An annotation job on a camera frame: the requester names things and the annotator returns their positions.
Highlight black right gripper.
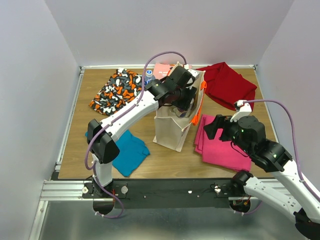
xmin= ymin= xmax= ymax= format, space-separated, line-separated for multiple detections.
xmin=203 ymin=112 xmax=252 ymax=155

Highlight beige canvas tote bag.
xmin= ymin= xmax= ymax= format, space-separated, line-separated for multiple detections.
xmin=153 ymin=70 xmax=207 ymax=152

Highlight red bull can front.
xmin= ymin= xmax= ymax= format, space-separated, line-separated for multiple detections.
xmin=176 ymin=110 xmax=190 ymax=118

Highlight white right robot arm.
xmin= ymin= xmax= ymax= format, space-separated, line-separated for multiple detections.
xmin=204 ymin=114 xmax=320 ymax=240

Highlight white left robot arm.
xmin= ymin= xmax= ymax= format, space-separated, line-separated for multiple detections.
xmin=87 ymin=65 xmax=200 ymax=198

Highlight light pink printed cloth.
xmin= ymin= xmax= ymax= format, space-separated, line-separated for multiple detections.
xmin=152 ymin=62 xmax=193 ymax=81

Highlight magenta folded cloth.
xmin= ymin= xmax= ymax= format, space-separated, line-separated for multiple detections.
xmin=194 ymin=114 xmax=252 ymax=172

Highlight dark red cloth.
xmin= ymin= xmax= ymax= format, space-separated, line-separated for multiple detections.
xmin=197 ymin=62 xmax=257 ymax=111

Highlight orange camouflage cloth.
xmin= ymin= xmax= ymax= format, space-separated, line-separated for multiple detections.
xmin=89 ymin=67 xmax=142 ymax=116

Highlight teal folded cloth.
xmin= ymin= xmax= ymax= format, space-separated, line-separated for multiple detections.
xmin=84 ymin=129 xmax=151 ymax=177

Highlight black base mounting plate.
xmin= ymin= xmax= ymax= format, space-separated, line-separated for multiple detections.
xmin=93 ymin=178 xmax=258 ymax=213

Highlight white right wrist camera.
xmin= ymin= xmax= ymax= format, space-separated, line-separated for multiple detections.
xmin=230 ymin=100 xmax=252 ymax=122

